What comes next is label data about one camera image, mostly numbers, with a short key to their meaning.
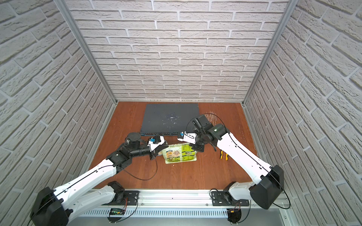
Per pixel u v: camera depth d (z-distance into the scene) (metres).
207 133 0.52
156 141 0.61
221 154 0.89
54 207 0.38
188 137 0.62
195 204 0.74
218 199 0.73
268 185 0.38
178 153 0.77
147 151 0.64
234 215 0.69
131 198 0.74
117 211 0.72
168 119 1.03
